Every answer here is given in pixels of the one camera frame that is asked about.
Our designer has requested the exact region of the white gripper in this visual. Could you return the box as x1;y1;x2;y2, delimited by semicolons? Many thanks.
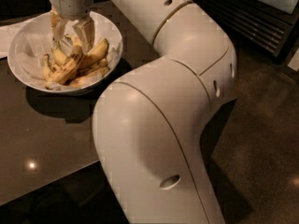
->
50;0;95;53

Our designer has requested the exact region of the long spotted banana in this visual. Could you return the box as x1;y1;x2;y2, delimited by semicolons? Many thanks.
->
46;35;83;90

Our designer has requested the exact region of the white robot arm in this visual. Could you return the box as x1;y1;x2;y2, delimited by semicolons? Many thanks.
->
93;0;237;224

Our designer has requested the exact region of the green tipped banana left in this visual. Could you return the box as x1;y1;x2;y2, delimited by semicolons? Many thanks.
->
52;41;67;66

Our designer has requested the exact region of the white bowl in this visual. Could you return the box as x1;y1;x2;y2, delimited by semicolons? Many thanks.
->
7;8;124;97

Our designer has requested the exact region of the yellow banana upper right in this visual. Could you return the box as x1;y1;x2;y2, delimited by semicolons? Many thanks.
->
79;38;109;69

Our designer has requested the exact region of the banana middle right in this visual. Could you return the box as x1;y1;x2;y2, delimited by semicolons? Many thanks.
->
78;58;109;76

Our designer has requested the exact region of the small banana far left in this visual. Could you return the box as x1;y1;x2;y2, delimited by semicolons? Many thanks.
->
43;54;53;81

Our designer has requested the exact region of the banana bottom right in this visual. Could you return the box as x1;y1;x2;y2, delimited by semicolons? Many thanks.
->
69;66;109;88

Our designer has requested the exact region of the white cloth on table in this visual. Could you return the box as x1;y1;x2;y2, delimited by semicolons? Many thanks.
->
0;19;31;59

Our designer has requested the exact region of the black louvered appliance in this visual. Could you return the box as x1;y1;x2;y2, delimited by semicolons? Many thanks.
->
194;0;299;61

